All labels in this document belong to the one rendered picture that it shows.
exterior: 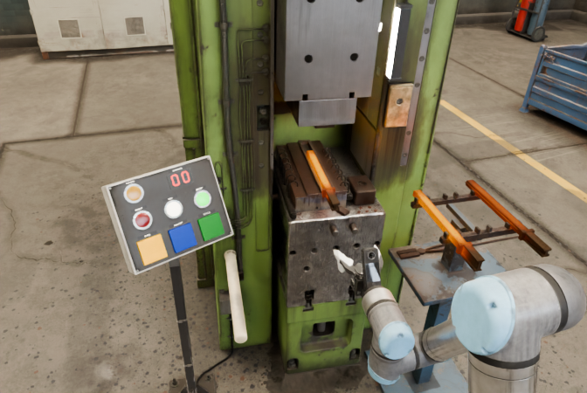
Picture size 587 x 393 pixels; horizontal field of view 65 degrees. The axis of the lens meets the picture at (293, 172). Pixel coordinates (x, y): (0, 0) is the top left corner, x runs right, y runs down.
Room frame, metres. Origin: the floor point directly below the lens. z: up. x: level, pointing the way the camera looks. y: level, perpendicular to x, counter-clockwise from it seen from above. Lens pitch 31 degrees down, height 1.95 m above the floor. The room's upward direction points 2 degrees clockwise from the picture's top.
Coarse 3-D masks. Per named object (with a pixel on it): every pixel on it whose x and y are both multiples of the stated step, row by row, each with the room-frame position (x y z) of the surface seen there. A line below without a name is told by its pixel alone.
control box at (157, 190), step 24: (168, 168) 1.24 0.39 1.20; (192, 168) 1.27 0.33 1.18; (120, 192) 1.13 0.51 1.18; (144, 192) 1.16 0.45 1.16; (168, 192) 1.19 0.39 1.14; (192, 192) 1.23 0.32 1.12; (216, 192) 1.27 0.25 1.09; (120, 216) 1.09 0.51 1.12; (168, 216) 1.15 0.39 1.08; (192, 216) 1.19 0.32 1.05; (120, 240) 1.09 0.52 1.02; (168, 240) 1.11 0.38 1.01; (216, 240) 1.18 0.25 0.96
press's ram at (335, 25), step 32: (288, 0) 1.41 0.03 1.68; (320, 0) 1.43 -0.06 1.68; (352, 0) 1.45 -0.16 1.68; (288, 32) 1.41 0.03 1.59; (320, 32) 1.43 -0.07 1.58; (352, 32) 1.45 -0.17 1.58; (288, 64) 1.41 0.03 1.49; (320, 64) 1.43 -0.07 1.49; (352, 64) 1.45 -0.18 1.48; (288, 96) 1.41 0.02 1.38; (320, 96) 1.43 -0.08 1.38
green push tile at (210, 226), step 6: (210, 216) 1.21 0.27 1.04; (216, 216) 1.22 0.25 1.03; (198, 222) 1.18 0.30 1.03; (204, 222) 1.19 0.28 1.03; (210, 222) 1.20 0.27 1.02; (216, 222) 1.20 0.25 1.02; (204, 228) 1.18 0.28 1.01; (210, 228) 1.18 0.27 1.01; (216, 228) 1.19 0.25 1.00; (222, 228) 1.20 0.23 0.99; (204, 234) 1.17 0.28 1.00; (210, 234) 1.17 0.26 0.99; (216, 234) 1.18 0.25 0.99; (204, 240) 1.15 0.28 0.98
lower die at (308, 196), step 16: (288, 144) 1.82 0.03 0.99; (320, 144) 1.83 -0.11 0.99; (304, 160) 1.68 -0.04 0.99; (320, 160) 1.67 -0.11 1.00; (304, 176) 1.55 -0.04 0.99; (336, 176) 1.56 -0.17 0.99; (304, 192) 1.45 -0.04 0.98; (320, 192) 1.44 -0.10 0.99; (336, 192) 1.45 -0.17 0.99; (304, 208) 1.42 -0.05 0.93; (320, 208) 1.44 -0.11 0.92
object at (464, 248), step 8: (416, 192) 1.46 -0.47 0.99; (424, 200) 1.41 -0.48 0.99; (424, 208) 1.39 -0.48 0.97; (432, 208) 1.36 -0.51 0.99; (432, 216) 1.33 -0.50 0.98; (440, 216) 1.31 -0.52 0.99; (440, 224) 1.28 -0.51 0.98; (448, 224) 1.27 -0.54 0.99; (448, 232) 1.23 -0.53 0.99; (456, 232) 1.22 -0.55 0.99; (456, 240) 1.18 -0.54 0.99; (464, 240) 1.18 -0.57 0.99; (464, 248) 1.15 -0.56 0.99; (472, 248) 1.13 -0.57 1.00; (464, 256) 1.14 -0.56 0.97; (472, 256) 1.11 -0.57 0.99; (480, 256) 1.10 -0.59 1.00; (472, 264) 1.10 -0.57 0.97; (480, 264) 1.08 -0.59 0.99
